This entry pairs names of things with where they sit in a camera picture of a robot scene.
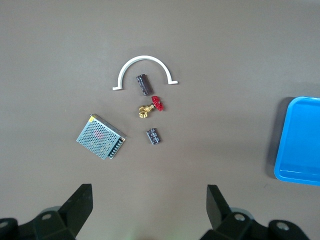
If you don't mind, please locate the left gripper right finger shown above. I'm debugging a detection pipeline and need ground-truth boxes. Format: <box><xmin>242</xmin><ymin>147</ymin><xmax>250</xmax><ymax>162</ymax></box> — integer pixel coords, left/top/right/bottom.
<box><xmin>199</xmin><ymin>184</ymin><xmax>312</xmax><ymax>240</ymax></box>

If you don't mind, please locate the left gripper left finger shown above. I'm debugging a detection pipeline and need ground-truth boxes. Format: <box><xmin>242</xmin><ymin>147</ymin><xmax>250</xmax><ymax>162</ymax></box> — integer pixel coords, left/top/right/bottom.
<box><xmin>0</xmin><ymin>183</ymin><xmax>94</xmax><ymax>240</ymax></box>

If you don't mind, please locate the short black capacitor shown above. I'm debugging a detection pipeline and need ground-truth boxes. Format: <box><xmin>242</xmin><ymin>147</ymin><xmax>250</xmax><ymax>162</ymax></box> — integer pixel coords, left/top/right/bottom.
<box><xmin>146</xmin><ymin>127</ymin><xmax>162</xmax><ymax>146</ymax></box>

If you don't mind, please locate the long dark brown capacitor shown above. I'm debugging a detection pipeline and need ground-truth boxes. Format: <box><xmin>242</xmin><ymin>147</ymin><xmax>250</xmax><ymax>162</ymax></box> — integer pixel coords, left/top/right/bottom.
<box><xmin>135</xmin><ymin>73</ymin><xmax>153</xmax><ymax>97</ymax></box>

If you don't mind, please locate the metal mesh power supply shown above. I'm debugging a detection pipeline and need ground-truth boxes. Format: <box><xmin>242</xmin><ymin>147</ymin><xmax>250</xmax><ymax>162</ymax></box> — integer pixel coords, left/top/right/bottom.
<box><xmin>75</xmin><ymin>113</ymin><xmax>128</xmax><ymax>161</ymax></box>

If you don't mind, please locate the blue plastic tray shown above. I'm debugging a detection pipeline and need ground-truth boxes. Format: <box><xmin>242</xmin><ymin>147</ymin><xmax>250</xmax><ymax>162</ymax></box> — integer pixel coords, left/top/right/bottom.
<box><xmin>273</xmin><ymin>96</ymin><xmax>320</xmax><ymax>187</ymax></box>

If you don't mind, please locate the white half-round pipe clamp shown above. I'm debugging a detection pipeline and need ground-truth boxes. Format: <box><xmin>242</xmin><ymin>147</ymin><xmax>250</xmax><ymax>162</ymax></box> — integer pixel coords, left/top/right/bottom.
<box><xmin>111</xmin><ymin>54</ymin><xmax>180</xmax><ymax>91</ymax></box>

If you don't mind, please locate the brown table mat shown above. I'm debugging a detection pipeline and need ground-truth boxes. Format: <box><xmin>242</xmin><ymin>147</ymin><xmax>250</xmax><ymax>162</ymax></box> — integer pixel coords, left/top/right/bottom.
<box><xmin>0</xmin><ymin>0</ymin><xmax>320</xmax><ymax>240</ymax></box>

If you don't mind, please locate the brass valve red handle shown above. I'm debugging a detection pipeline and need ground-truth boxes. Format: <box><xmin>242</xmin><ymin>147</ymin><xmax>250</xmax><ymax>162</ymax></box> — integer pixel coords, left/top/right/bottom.
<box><xmin>138</xmin><ymin>95</ymin><xmax>165</xmax><ymax>119</ymax></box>

